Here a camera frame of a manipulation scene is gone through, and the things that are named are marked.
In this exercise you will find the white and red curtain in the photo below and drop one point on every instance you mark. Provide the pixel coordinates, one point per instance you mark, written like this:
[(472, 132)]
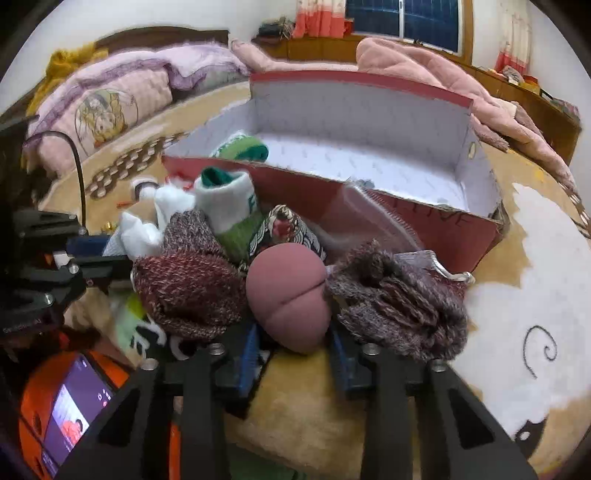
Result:
[(318, 18), (512, 41)]

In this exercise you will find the white sock with green cuff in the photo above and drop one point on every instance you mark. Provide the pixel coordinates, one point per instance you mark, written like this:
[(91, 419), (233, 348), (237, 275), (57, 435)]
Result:
[(244, 148)]

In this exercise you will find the pink bolster roll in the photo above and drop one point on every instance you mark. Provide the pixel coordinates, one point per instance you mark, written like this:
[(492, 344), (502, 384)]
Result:
[(277, 60)]

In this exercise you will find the white cloth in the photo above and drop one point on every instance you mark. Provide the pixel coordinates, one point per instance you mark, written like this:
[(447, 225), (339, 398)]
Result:
[(173, 201)]

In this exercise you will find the colourful items on ledge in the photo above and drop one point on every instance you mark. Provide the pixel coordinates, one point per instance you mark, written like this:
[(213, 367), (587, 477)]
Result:
[(519, 78)]

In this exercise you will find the dark wooden headboard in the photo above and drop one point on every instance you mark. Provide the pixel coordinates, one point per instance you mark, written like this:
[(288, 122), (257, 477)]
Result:
[(161, 34)]

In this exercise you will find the grey maroon knit sock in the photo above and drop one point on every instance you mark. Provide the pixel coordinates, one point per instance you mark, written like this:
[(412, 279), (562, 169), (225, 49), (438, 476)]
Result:
[(397, 304), (189, 230)]

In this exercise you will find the orange object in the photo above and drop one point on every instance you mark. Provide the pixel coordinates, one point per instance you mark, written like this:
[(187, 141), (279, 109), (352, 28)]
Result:
[(32, 397)]

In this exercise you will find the green and white sock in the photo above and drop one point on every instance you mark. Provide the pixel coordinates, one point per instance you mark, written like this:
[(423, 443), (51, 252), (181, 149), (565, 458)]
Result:
[(226, 205)]

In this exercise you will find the pink cartoon pillow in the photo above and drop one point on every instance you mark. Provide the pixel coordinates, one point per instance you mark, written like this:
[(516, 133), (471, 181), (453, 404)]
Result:
[(106, 110)]

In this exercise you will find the beige patterned bed blanket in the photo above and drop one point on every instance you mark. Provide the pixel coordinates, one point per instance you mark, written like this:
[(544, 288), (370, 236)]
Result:
[(508, 295)]

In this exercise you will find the clear plastic bag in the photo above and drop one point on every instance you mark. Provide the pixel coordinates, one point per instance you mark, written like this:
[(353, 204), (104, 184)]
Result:
[(369, 210)]

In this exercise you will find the green items on ledge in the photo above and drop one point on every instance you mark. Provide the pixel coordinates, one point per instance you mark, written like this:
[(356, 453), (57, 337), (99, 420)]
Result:
[(274, 28)]

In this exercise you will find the dark patterned fabric pouch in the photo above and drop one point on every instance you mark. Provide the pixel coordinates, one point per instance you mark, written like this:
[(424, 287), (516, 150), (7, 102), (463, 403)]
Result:
[(281, 230)]

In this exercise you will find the pink fluffy quilt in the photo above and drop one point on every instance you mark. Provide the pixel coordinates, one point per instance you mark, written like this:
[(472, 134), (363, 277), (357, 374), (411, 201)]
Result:
[(415, 74)]

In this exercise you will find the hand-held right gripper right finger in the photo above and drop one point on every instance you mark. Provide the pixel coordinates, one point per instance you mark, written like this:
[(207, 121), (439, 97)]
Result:
[(340, 369)]

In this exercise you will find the yellow cloth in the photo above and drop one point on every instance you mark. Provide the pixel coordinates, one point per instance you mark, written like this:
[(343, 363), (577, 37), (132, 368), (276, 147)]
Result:
[(69, 64)]

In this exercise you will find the red cardboard box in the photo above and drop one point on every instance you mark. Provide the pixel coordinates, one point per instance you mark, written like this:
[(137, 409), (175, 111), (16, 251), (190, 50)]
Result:
[(323, 196)]

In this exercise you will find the window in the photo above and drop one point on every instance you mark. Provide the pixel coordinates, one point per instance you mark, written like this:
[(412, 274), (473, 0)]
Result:
[(401, 18)]

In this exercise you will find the pink soft ball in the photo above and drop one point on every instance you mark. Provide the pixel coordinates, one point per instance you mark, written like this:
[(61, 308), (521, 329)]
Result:
[(288, 300)]

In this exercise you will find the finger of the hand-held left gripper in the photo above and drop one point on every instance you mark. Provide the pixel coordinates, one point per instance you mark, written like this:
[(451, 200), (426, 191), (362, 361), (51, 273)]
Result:
[(90, 244), (101, 270)]

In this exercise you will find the smartphone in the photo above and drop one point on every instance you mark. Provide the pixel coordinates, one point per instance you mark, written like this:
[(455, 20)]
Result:
[(76, 410)]

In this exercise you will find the white sock with black print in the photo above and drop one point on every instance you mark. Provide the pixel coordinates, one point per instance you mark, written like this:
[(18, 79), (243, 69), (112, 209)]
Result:
[(138, 327)]

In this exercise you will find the lavender pillow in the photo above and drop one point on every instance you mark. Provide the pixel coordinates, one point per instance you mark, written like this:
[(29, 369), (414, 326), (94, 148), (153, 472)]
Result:
[(203, 64)]

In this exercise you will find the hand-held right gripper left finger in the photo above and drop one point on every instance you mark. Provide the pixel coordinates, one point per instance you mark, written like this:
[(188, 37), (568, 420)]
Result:
[(244, 369)]

